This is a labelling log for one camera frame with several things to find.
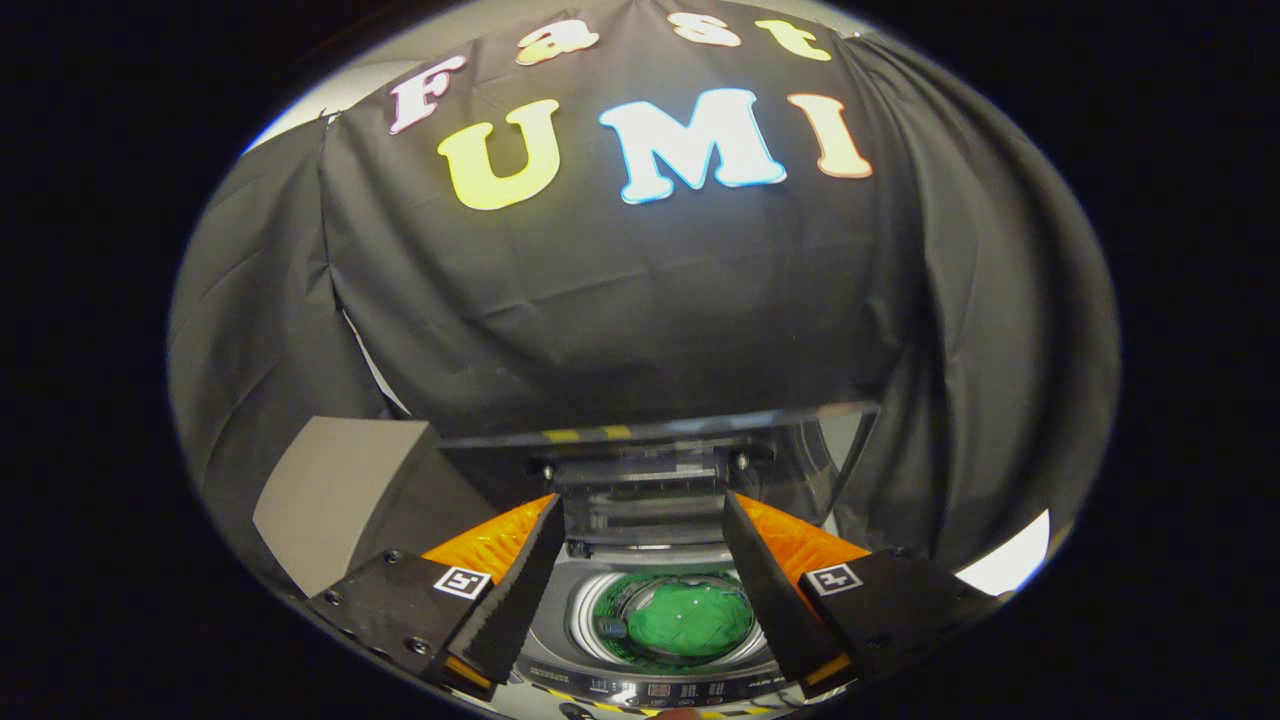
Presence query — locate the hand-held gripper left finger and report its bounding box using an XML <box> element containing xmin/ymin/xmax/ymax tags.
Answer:
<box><xmin>305</xmin><ymin>493</ymin><xmax>567</xmax><ymax>701</ymax></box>

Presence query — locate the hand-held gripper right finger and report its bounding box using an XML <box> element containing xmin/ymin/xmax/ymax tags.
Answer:
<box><xmin>721</xmin><ymin>489</ymin><xmax>1007</xmax><ymax>700</ymax></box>

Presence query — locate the green polo shirt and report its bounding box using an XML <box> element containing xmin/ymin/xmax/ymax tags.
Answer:
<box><xmin>622</xmin><ymin>582</ymin><xmax>755</xmax><ymax>663</ymax></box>

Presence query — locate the grey washing machine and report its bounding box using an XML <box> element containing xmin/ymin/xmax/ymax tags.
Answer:
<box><xmin>498</xmin><ymin>540</ymin><xmax>873</xmax><ymax>720</ymax></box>

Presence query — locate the dark washing machine lid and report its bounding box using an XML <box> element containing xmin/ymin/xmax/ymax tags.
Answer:
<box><xmin>440</xmin><ymin>402</ymin><xmax>881</xmax><ymax>549</ymax></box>

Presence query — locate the grey cabinet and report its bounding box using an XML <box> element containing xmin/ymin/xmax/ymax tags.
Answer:
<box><xmin>252</xmin><ymin>417</ymin><xmax>501</xmax><ymax>599</ymax></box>

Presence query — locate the white board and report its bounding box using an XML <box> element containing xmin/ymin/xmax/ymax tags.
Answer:
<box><xmin>955</xmin><ymin>509</ymin><xmax>1052</xmax><ymax>597</ymax></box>

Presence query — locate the black backdrop cloth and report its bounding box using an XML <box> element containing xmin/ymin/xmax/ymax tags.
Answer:
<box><xmin>168</xmin><ymin>0</ymin><xmax>1121</xmax><ymax>591</ymax></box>

